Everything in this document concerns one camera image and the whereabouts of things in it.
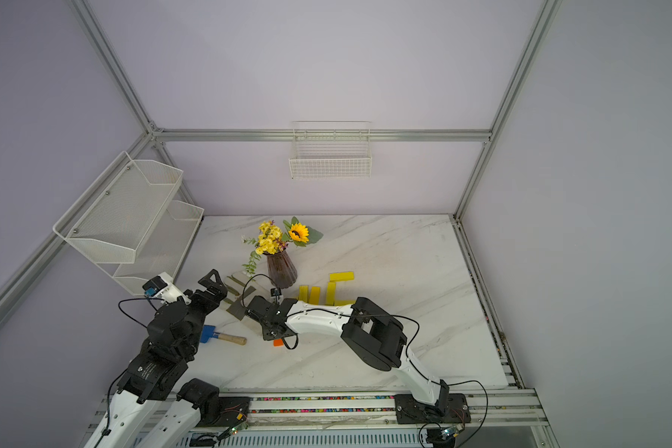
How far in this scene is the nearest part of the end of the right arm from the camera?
2.09ft

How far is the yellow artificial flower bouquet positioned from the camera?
0.80m

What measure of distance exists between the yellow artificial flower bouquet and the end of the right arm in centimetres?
14
